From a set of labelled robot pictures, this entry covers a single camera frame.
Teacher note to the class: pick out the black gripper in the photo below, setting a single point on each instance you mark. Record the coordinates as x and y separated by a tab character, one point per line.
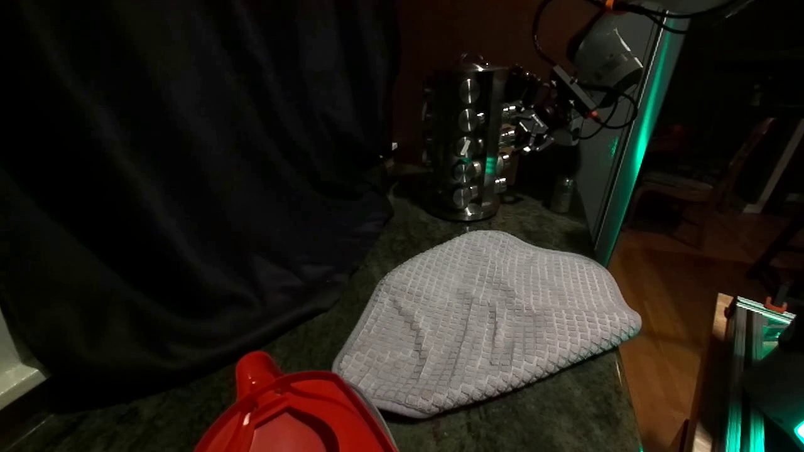
574	102

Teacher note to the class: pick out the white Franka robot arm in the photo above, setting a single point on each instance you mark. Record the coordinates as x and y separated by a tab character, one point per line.
610	46

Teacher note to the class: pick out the stainless steel spice rack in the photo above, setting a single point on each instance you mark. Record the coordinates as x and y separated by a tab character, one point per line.
465	141

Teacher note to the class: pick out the glass spice bottle steel lid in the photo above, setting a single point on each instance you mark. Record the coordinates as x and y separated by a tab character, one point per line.
564	194

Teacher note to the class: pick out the grey waffle dish towel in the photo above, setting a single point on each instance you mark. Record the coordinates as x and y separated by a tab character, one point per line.
485	322

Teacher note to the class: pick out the black curtain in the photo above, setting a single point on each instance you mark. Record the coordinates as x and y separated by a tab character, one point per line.
183	184

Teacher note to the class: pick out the red lid food container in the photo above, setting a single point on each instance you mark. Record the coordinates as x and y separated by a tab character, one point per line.
292	416

